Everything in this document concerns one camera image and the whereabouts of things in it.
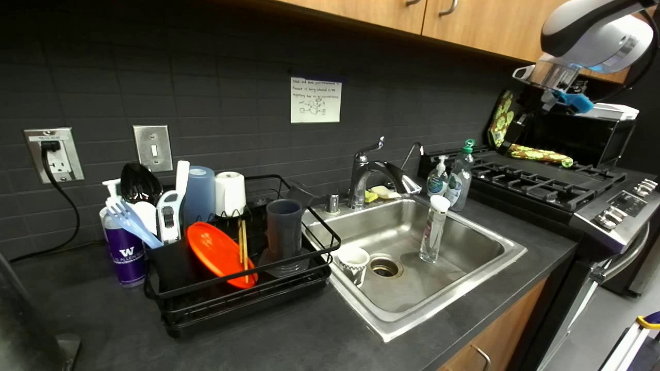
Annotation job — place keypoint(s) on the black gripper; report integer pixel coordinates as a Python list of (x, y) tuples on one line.
[(544, 81)]

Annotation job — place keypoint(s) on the clear pump soap bottle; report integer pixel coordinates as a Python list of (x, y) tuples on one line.
[(439, 183)]

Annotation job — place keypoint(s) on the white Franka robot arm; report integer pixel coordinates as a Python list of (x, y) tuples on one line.
[(601, 33)]

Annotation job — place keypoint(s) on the dish soap bottle green cap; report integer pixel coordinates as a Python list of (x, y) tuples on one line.
[(464, 182)]

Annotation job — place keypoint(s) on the clear plastic bottle white cap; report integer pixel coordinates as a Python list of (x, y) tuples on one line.
[(434, 233)]

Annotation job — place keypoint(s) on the large chrome faucet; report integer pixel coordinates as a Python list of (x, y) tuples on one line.
[(367, 171)]

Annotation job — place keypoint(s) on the green patterned oven mitt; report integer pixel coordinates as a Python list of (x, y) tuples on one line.
[(502, 119)]

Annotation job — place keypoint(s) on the yellow cloth on stove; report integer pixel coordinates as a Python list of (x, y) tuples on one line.
[(544, 155)]

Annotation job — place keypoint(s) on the black countertop oven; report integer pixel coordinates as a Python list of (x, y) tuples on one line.
[(599, 136)]

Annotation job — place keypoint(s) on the stainless gas stove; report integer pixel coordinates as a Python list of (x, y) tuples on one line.
[(612, 206)]

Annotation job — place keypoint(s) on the stainless steel sink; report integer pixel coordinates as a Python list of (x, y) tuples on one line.
[(476, 247)]

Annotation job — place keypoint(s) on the yellow sponge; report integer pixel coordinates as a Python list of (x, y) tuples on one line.
[(381, 195)]

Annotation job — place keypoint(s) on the white paper note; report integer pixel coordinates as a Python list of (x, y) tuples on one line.
[(317, 100)]

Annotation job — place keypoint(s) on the wooden base cabinets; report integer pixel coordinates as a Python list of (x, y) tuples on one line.
[(502, 337)]

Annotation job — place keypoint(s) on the white cup in sink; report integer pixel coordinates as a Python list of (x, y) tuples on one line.
[(353, 259)]

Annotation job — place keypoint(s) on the grey plastic cup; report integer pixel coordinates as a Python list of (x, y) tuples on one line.
[(284, 226)]

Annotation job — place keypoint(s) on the white cylindrical cup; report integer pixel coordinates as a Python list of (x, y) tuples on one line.
[(229, 192)]

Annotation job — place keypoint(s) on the wooden chopstick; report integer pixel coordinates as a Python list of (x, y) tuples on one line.
[(241, 244), (246, 244)]

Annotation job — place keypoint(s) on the blue translucent container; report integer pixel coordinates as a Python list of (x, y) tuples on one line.
[(198, 197)]

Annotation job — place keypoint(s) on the orange plate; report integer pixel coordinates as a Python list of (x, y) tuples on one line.
[(214, 249)]

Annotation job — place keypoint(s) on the white handheld thermometer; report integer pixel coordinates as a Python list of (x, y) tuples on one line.
[(170, 213)]

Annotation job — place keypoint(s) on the black ladle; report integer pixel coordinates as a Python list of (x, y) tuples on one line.
[(139, 180)]

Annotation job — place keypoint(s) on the light blue plastic fork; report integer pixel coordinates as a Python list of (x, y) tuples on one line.
[(135, 222)]

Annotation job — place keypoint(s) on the white pump dispenser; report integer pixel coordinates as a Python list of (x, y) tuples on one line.
[(111, 197)]

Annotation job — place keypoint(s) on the purple tumbler white W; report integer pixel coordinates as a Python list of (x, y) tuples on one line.
[(126, 257)]

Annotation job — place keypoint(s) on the black angular stand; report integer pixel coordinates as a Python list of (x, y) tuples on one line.
[(27, 330)]

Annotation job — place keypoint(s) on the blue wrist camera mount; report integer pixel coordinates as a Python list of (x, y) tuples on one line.
[(577, 102)]

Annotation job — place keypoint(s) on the wooden wall cabinets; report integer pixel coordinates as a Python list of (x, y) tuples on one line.
[(476, 23)]

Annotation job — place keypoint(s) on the small chrome sink post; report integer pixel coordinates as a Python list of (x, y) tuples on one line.
[(332, 202)]

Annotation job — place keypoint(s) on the steel light switch plate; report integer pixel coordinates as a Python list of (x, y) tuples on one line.
[(154, 146)]

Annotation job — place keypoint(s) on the steel wall power outlet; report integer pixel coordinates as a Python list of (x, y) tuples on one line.
[(64, 162)]

